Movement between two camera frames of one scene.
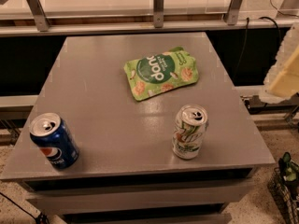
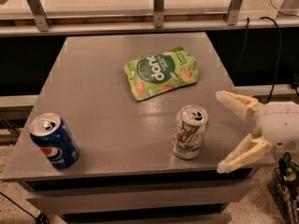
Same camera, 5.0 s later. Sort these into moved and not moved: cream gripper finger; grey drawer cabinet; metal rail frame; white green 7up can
Moved: cream gripper finger
Not moved: grey drawer cabinet; white green 7up can; metal rail frame
